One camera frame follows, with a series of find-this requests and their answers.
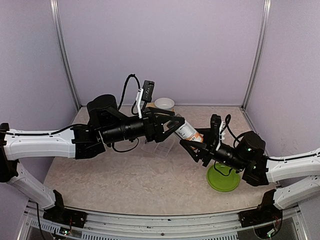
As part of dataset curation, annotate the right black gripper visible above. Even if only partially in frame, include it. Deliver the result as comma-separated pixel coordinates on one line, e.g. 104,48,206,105
180,128,248,172

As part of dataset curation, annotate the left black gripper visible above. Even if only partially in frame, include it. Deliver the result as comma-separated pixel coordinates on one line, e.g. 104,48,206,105
101,106,186,144

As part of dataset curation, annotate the orange pill bottle grey cap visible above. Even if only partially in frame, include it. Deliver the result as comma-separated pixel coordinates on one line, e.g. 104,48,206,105
174,120,203,143

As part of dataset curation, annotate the clear plastic pill organizer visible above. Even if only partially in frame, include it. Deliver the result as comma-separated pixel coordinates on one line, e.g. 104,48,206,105
141,138,175,158

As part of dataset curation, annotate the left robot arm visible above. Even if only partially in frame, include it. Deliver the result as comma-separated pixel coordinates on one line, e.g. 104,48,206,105
0,94,185,223

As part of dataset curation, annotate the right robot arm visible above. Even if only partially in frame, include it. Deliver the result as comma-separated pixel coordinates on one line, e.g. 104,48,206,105
179,128,320,222

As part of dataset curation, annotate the white ceramic bowl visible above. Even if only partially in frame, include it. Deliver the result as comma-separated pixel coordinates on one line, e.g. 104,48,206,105
154,97,175,111

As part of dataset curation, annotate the beige round plate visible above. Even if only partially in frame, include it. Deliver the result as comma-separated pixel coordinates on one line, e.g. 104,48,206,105
142,102,175,115

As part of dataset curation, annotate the green round plate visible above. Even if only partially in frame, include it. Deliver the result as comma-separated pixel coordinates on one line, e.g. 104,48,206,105
206,162,241,193

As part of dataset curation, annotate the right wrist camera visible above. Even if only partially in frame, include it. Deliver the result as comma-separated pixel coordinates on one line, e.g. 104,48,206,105
210,114,226,151

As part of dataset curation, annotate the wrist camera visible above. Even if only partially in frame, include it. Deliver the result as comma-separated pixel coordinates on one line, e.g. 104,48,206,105
210,114,226,151
131,80,155,119

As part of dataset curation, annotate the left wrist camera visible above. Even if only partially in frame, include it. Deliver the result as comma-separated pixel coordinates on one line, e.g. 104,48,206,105
131,80,155,119

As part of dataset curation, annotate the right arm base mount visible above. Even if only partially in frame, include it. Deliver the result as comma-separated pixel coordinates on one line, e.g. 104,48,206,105
238,189,283,228

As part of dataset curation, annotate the left aluminium frame post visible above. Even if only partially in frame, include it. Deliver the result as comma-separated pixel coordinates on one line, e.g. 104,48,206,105
50,0,82,112

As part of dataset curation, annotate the aluminium frame post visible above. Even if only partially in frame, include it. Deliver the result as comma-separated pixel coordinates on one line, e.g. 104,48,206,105
50,0,82,112
241,0,272,112

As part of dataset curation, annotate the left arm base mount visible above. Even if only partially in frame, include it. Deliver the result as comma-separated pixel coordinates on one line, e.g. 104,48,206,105
43,189,87,228

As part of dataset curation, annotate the right aluminium frame post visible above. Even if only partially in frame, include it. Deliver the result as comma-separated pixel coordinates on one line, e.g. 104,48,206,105
241,0,272,112

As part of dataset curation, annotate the front aluminium rail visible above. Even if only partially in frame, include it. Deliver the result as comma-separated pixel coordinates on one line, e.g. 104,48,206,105
18,198,305,240

